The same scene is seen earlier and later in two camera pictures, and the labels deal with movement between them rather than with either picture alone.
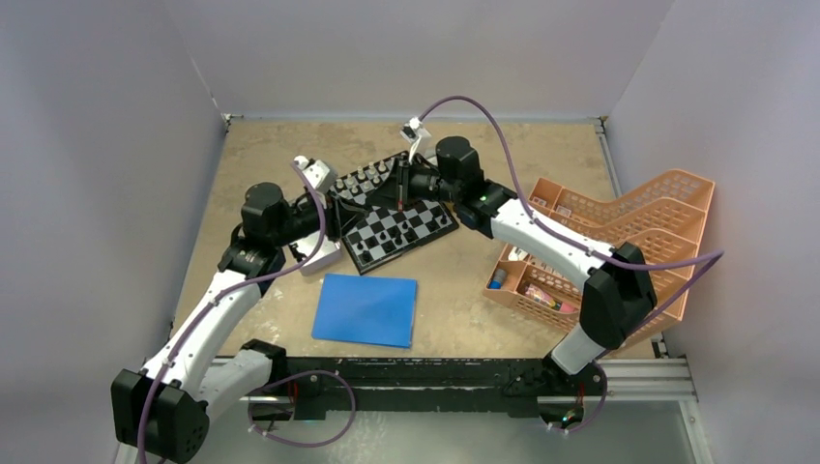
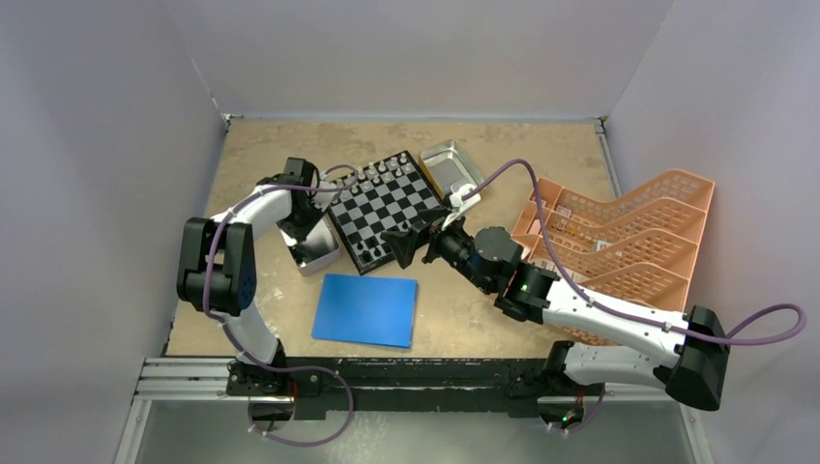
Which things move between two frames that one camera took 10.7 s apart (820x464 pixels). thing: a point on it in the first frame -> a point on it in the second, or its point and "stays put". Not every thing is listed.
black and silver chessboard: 388,233 stays put
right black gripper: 388,195 -> 404,245
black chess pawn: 372,242 stays put
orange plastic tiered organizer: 666,217 stays put
